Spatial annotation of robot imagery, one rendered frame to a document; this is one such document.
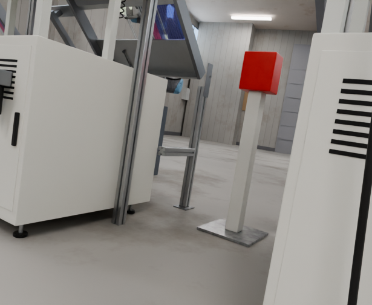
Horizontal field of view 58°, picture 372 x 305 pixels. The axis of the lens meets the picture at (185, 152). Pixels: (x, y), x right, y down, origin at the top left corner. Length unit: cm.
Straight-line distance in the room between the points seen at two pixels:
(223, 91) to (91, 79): 1020
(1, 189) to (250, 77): 100
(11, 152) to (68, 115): 20
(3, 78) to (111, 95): 36
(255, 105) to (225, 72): 998
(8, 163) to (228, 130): 1022
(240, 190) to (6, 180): 88
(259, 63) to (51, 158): 88
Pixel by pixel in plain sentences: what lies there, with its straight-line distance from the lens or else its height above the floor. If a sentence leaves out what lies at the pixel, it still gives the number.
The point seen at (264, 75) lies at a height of 68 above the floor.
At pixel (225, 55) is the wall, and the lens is 1153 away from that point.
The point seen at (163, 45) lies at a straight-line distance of 182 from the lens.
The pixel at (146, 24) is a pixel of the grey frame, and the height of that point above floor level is 78.
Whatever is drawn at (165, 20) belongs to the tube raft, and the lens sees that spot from 174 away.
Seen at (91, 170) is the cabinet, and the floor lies 22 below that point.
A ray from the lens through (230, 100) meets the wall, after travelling 1120.
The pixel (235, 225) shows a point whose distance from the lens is 148.
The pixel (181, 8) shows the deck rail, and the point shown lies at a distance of 161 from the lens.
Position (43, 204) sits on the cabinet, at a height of 12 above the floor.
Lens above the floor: 44
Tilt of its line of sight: 5 degrees down
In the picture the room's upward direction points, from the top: 9 degrees clockwise
